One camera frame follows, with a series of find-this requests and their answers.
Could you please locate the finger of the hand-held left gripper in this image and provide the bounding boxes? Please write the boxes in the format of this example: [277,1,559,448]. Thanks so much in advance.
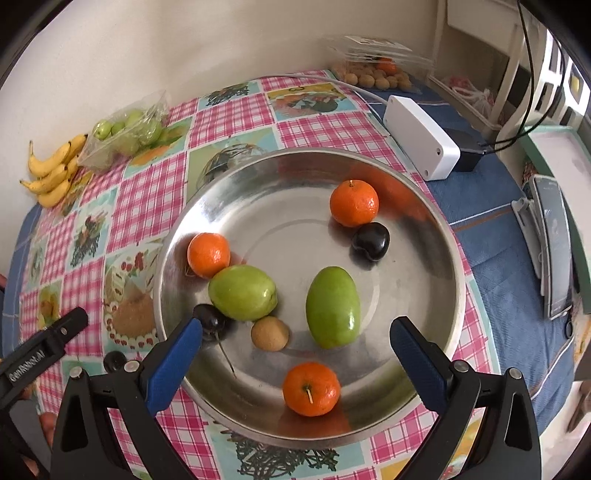
[43,307,89,348]

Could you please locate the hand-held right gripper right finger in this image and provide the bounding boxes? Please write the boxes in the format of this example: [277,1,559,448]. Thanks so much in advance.
[389,316,542,480]

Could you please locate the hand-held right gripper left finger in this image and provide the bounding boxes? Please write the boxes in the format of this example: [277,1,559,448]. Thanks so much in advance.
[50,318,204,480]

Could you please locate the round green jujube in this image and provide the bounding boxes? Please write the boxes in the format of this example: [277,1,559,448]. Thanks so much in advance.
[208,264,278,322]

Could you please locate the elongated green jujube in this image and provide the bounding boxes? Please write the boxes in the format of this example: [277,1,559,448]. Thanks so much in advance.
[305,266,361,350]

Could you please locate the small brown longan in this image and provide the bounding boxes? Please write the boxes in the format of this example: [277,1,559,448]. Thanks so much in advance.
[250,316,290,352]

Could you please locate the orange tangerine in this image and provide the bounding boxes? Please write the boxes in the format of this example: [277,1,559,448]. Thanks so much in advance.
[283,362,341,417]
[329,180,380,228]
[187,233,231,279]

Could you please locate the round metal plate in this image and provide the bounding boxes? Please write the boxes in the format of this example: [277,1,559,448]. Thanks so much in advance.
[154,148,466,450]

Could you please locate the bag of green fruits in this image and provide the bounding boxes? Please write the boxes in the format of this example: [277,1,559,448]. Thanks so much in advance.
[78,90,169,172]

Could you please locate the blue tablecloth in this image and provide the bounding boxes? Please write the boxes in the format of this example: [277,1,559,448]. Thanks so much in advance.
[2,69,578,480]

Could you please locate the yellow banana bunch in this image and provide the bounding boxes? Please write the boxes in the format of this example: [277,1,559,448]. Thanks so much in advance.
[19,134,88,208]

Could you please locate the grey phone stand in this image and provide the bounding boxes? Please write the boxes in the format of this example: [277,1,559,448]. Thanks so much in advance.
[512,196,550,296]

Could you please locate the smartphone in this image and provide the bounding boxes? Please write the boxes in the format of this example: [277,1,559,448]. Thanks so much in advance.
[529,175,575,319]

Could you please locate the pile of small green jujubes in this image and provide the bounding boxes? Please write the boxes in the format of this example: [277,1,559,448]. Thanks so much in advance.
[92,108,163,155]

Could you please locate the black plug adapter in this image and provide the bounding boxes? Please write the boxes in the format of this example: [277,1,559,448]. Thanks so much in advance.
[445,129,485,173]

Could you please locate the white plastic box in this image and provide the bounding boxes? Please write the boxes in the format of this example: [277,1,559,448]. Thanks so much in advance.
[383,95,461,181]

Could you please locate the pink plaid printed tablecloth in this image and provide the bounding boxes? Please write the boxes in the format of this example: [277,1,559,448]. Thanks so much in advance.
[18,69,502,480]

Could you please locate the green and white box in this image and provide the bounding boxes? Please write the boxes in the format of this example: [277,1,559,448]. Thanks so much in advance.
[517,124,591,315]

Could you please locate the white mesh bag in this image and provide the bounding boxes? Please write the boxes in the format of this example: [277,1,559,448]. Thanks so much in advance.
[443,74,502,130]

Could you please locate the pile of brown longans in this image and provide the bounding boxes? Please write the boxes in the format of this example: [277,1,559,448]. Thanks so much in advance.
[339,65,413,90]

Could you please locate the clear plastic clamshell box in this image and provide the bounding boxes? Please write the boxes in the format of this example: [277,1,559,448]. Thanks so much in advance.
[328,34,432,93]

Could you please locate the white chair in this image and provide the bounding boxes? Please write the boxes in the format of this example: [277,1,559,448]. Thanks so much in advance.
[427,0,532,134]

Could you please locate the white grid rack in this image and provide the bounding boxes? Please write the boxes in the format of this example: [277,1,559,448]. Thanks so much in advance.
[531,23,591,127]

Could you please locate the black cables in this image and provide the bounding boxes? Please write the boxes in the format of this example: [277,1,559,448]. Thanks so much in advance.
[480,0,568,153]

